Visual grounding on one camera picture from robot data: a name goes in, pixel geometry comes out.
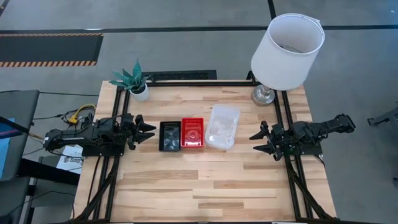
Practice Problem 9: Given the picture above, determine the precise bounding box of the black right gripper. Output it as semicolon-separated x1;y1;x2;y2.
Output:
249;121;295;161

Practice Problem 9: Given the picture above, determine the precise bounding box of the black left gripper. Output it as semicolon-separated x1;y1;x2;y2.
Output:
119;113;157;151

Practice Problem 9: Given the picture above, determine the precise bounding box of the black plastic basket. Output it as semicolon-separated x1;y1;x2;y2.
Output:
159;121;182;152

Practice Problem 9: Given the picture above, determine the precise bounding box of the green plant in white pot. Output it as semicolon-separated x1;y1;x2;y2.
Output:
108;58;150;102

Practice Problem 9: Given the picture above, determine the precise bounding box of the red plastic basket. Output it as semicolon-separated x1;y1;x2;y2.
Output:
180;117;205;148

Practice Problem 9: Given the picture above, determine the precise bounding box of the black perforated panel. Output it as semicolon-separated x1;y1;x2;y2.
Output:
144;70;218;82

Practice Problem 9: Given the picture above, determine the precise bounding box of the white shade table lamp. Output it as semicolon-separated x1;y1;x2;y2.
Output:
250;12;326;107

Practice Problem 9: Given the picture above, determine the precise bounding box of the white printed paper sheet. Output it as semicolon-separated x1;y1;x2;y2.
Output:
56;144;85;175

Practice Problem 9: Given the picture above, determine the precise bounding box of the black crossbar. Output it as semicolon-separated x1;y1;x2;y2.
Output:
17;157;81;187

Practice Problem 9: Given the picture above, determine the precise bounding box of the grey side table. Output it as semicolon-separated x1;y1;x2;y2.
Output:
0;89;40;182

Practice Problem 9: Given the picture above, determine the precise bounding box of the black hazard-striped floor mat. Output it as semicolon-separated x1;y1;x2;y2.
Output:
0;32;104;68

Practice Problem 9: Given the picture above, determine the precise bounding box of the blue panel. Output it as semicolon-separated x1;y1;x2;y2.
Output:
0;117;16;179

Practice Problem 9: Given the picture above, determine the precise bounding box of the yellow floor cable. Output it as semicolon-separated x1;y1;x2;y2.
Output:
29;103;97;140

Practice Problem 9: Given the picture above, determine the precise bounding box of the black aluminium table frame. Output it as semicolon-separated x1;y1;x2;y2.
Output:
70;70;340;224

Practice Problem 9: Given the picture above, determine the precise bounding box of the black floor cable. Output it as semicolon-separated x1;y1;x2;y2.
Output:
39;91;100;97

